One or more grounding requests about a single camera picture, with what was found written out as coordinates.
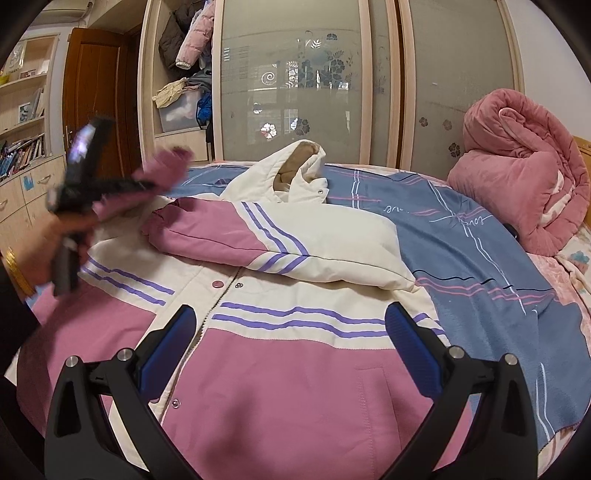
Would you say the pink and white hooded jacket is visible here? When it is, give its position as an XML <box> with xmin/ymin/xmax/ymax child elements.
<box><xmin>16</xmin><ymin>141</ymin><xmax>438</xmax><ymax>479</ymax></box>

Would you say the black sleeve left forearm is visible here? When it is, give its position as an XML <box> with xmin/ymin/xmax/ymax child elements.
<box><xmin>0</xmin><ymin>264</ymin><xmax>40</xmax><ymax>376</ymax></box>

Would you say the person's left hand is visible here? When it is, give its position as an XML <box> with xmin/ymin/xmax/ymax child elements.
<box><xmin>13</xmin><ymin>211</ymin><xmax>98</xmax><ymax>287</ymax></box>

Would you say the row of books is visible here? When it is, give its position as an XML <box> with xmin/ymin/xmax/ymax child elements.
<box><xmin>0</xmin><ymin>134</ymin><xmax>45</xmax><ymax>180</ymax></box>

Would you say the brown wooden door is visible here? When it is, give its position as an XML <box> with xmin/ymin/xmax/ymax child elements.
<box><xmin>62</xmin><ymin>27</ymin><xmax>142</xmax><ymax>179</ymax></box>

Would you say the cream crumpled cloth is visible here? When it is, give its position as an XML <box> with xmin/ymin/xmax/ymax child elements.
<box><xmin>152</xmin><ymin>77</ymin><xmax>187</xmax><ymax>109</ymax></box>

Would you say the light wood bookshelf cabinet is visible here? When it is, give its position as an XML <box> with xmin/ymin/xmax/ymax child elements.
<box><xmin>1</xmin><ymin>35</ymin><xmax>65</xmax><ymax>250</ymax></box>

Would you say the translucent plastic storage box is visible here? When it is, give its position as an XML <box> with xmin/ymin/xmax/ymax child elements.
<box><xmin>158</xmin><ymin>90</ymin><xmax>201</xmax><ymax>133</ymax></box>

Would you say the wardrobe wooden drawer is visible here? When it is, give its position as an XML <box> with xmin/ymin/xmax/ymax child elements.
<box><xmin>154</xmin><ymin>129</ymin><xmax>209</xmax><ymax>163</ymax></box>

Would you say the blue garment in wardrobe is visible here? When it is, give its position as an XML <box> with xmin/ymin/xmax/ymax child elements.
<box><xmin>195</xmin><ymin>92</ymin><xmax>212</xmax><ymax>129</ymax></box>

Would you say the blue plaid bed sheet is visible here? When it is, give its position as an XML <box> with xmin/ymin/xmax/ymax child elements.
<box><xmin>161</xmin><ymin>167</ymin><xmax>590</xmax><ymax>477</ymax></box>

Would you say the pink floral bed cover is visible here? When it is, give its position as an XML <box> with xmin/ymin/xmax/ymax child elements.
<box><xmin>529</xmin><ymin>223</ymin><xmax>590</xmax><ymax>476</ymax></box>

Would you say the pink puffer jacket hanging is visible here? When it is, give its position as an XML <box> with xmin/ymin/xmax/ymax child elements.
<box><xmin>175</xmin><ymin>1</ymin><xmax>215</xmax><ymax>70</ymax></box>

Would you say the dark brown hanging coat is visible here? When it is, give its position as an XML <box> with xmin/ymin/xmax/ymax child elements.
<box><xmin>158</xmin><ymin>1</ymin><xmax>199</xmax><ymax>69</ymax></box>

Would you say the frosted glass wardrobe door left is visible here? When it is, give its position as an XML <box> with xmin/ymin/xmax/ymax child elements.
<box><xmin>214</xmin><ymin>1</ymin><xmax>373</xmax><ymax>164</ymax></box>

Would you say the frosted glass wardrobe door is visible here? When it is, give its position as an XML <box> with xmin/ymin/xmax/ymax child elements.
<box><xmin>397</xmin><ymin>1</ymin><xmax>525</xmax><ymax>180</ymax></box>
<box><xmin>214</xmin><ymin>1</ymin><xmax>373</xmax><ymax>164</ymax></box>

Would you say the rolled pink quilt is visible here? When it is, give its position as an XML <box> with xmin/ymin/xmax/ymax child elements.
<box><xmin>447</xmin><ymin>88</ymin><xmax>590</xmax><ymax>256</ymax></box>

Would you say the wooden headboard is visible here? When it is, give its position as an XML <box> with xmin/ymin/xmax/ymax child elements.
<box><xmin>574</xmin><ymin>136</ymin><xmax>591</xmax><ymax>177</ymax></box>

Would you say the frosted glass wardrobe door right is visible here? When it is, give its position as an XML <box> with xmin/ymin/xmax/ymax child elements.
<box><xmin>397</xmin><ymin>1</ymin><xmax>525</xmax><ymax>180</ymax></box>

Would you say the gold bracelet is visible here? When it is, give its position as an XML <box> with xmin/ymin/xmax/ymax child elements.
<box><xmin>2</xmin><ymin>247</ymin><xmax>37</xmax><ymax>298</ymax></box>

